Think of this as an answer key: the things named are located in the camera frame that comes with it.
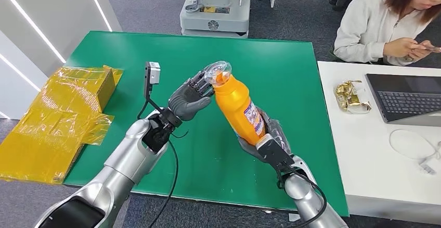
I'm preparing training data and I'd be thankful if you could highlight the person's right hand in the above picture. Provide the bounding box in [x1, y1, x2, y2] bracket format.
[382, 37, 420, 58]

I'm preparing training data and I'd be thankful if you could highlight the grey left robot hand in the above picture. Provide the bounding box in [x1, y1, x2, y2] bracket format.
[167, 69, 216, 122]

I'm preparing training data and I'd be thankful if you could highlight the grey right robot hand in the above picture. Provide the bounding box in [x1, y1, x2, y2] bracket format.
[237, 107, 294, 162]

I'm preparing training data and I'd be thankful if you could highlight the person's left hand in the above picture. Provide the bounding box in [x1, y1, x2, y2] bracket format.
[411, 40, 441, 62]

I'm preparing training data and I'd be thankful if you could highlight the orange bottle with clear cap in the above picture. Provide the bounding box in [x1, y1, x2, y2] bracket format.
[203, 60, 267, 147]

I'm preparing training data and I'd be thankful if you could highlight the person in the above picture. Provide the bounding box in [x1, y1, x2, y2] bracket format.
[333, 0, 441, 67]

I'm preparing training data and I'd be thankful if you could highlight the dark grey laptop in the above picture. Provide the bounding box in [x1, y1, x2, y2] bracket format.
[365, 73, 441, 128]

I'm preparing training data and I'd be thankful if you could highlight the gold foil snack packet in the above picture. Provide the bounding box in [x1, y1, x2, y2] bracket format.
[333, 80, 372, 115]

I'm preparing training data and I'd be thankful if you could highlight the green table mat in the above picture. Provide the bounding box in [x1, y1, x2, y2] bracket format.
[63, 31, 350, 218]

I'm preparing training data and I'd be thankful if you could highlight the white machine base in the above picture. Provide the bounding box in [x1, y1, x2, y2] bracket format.
[179, 0, 253, 39]

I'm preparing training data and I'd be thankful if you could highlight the white desk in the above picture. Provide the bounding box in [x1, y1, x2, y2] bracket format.
[317, 61, 441, 226]

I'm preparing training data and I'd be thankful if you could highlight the yellow film wrapped cardboard box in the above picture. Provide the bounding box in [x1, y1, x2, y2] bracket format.
[0, 65, 124, 186]

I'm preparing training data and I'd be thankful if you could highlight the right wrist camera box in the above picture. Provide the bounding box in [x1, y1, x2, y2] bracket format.
[255, 133, 296, 173]

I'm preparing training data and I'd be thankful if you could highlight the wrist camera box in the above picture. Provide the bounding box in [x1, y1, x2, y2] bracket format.
[143, 61, 162, 114]
[255, 133, 296, 173]

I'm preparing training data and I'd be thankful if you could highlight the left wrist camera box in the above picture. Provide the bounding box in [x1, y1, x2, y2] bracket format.
[143, 61, 162, 114]

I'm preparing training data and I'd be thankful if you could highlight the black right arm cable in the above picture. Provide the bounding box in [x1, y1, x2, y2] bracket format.
[275, 169, 328, 228]

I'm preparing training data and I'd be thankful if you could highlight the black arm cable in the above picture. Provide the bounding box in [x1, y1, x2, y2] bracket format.
[275, 169, 328, 228]
[137, 98, 190, 228]

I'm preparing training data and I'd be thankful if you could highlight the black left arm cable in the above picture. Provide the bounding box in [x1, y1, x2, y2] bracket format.
[137, 98, 190, 228]

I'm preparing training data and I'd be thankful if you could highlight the white cable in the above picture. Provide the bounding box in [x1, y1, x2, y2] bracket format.
[388, 129, 441, 176]

